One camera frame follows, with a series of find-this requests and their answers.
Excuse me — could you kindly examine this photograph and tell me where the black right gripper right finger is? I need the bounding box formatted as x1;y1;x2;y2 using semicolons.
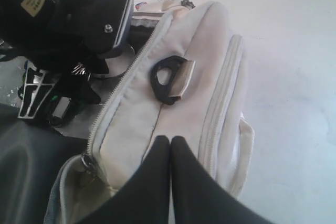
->
170;136;270;224

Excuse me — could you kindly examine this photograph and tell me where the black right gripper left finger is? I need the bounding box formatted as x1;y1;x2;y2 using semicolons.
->
78;135;170;224

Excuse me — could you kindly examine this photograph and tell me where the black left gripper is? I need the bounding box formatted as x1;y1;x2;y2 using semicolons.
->
1;0;110;127

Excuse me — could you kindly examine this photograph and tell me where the beige duffel bag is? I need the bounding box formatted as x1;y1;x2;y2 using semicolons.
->
1;2;254;223

